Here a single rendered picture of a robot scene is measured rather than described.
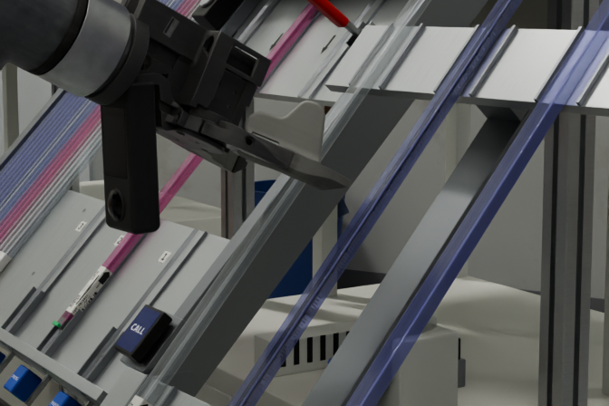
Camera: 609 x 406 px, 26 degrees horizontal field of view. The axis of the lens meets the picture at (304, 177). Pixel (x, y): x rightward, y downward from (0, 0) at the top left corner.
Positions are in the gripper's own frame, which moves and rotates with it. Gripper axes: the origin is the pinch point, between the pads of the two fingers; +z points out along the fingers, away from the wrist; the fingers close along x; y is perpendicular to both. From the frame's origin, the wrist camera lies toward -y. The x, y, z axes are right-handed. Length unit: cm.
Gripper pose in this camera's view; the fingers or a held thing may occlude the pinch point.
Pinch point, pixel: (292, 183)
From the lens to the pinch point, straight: 108.5
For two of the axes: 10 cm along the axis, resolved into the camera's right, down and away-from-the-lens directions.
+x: -5.9, -1.1, 8.0
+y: 3.7, -9.2, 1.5
